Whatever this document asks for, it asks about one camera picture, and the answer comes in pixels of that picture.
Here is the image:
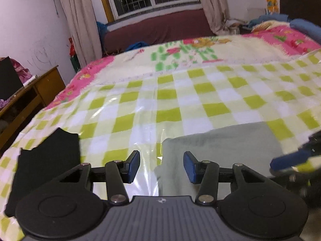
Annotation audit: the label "blue bag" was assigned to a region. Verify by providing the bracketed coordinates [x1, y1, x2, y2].
[96, 21, 109, 41]

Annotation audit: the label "beige curtain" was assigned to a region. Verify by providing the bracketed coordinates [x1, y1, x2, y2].
[194, 0, 232, 36]
[54, 0, 104, 74]

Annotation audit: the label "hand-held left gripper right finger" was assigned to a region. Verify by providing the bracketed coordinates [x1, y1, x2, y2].
[183, 151, 270, 205]

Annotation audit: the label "red and green bag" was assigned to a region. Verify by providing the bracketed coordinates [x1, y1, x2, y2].
[67, 37, 81, 74]

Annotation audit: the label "yellow snack bag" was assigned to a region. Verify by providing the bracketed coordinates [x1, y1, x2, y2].
[265, 0, 279, 14]

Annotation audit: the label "bedside clutter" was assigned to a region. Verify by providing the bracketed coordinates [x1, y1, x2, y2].
[225, 19, 252, 36]

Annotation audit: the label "pink printed blanket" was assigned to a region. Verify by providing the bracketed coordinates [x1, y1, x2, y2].
[46, 21, 321, 111]

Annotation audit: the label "blue cloth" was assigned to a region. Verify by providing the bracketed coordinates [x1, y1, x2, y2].
[248, 13, 289, 29]

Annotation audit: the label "blue pillow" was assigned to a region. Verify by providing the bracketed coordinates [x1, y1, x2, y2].
[289, 18, 321, 44]

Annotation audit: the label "grey-green pants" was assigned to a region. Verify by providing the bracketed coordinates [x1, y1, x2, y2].
[154, 121, 287, 197]

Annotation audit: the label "green checked plastic sheet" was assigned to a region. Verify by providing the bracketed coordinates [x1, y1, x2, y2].
[0, 53, 321, 231]

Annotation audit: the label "purple cloth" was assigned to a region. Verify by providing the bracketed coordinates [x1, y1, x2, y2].
[10, 58, 34, 84]

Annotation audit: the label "dark wooden headboard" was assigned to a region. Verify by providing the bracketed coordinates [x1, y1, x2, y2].
[279, 0, 321, 26]

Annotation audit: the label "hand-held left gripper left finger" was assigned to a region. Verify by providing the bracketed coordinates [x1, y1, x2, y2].
[59, 150, 140, 205]

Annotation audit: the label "black board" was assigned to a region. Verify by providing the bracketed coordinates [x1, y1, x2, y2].
[0, 56, 25, 101]

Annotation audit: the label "wooden desk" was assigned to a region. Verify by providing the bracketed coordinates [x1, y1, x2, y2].
[0, 65, 67, 151]

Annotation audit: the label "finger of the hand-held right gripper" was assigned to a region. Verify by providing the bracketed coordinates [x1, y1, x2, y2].
[270, 146, 314, 173]

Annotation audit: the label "black cloth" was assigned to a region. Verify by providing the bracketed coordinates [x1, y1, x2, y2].
[4, 127, 81, 218]

